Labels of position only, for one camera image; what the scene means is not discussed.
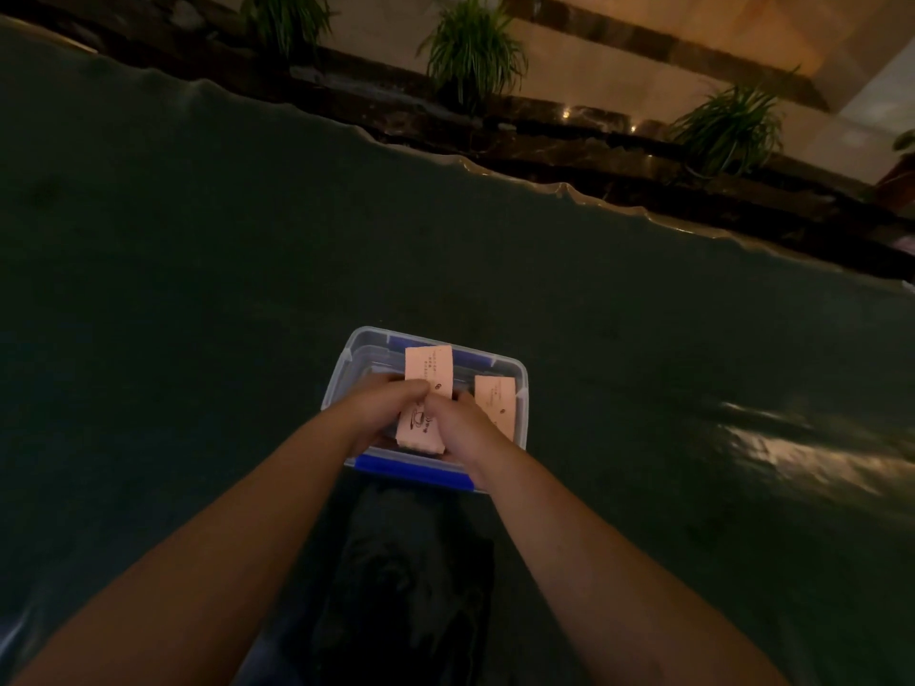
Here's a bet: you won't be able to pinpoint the dark green tablecloth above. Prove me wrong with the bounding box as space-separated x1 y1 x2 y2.
0 17 915 686

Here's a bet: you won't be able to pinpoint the clear plastic box blue handles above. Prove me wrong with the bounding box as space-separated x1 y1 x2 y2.
321 326 530 494

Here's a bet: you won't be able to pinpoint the dark marble planter ledge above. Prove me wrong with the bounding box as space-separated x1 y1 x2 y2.
0 0 915 282

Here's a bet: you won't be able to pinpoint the person's left hand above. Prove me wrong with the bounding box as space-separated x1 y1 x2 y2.
328 373 430 458

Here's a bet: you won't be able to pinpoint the pink printed paper packet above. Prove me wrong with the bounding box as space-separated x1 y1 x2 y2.
395 344 455 455
474 375 518 442

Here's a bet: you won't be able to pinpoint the green potted plant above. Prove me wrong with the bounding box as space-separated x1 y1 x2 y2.
239 0 337 58
417 0 530 111
668 67 802 181

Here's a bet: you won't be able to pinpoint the person's left forearm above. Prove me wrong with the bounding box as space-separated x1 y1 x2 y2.
10 409 356 686

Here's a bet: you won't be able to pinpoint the person's right hand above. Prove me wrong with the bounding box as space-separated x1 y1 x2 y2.
420 391 517 470

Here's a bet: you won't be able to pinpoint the person's right forearm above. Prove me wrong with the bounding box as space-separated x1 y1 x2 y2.
476 443 791 686

